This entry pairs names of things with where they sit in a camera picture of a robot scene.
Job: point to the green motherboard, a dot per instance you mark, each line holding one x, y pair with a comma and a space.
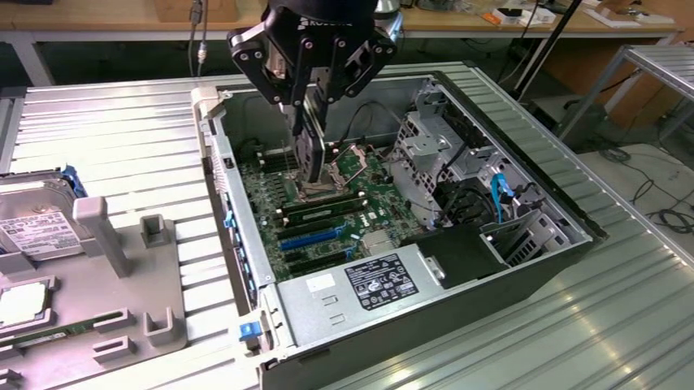
379, 195

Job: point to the silver power supply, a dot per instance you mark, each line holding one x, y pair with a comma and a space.
324, 308

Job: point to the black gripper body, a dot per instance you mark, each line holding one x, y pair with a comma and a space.
319, 16

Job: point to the silver chipset heatsink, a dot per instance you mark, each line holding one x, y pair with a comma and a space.
379, 240

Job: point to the aluminium frame table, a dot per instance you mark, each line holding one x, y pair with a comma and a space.
666, 65

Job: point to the long black expansion slot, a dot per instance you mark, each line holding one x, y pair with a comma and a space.
322, 269
316, 260
311, 230

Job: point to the silver socket cover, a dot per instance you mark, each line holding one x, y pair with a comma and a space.
351, 147

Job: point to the black stand pole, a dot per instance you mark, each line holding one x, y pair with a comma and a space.
547, 44

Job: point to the open black PC case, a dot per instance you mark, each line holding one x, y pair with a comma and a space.
434, 345

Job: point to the silver CPU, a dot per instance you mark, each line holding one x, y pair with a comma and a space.
19, 302

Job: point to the graphics card with black shroud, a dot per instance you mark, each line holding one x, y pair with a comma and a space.
311, 162

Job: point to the green RAM stick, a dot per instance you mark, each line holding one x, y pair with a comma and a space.
53, 334

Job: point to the wooden workbench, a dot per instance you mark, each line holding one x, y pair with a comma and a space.
82, 18

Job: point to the perforated metal disk bay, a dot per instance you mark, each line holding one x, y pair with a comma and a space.
531, 243

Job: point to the brown wooden panel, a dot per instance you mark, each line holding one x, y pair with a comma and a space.
585, 65

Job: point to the CPU socket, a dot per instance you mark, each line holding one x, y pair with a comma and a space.
324, 195

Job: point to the short black expansion slot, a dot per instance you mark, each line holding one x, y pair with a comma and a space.
294, 258

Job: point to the flat white box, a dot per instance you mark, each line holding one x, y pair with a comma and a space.
613, 18

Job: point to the blue expansion slot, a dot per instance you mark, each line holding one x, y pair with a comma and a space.
306, 241

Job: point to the hard disk in blue carrier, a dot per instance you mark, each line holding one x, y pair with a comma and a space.
32, 219

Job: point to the black RAM slot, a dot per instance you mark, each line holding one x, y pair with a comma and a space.
322, 208
278, 161
319, 204
279, 165
276, 157

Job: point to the silver drive cage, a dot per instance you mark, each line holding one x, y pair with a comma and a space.
429, 146

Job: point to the grey parts rack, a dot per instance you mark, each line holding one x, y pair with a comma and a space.
108, 308

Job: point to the black plastic cover block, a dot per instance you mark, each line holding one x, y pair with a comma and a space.
461, 256

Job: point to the RAM stick with white label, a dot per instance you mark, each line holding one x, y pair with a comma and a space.
316, 216

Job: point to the blue case latch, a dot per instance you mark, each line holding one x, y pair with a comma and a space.
247, 331

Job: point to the orange and white small box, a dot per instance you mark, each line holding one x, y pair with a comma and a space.
493, 17

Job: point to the black floor box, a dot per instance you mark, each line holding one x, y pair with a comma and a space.
574, 118

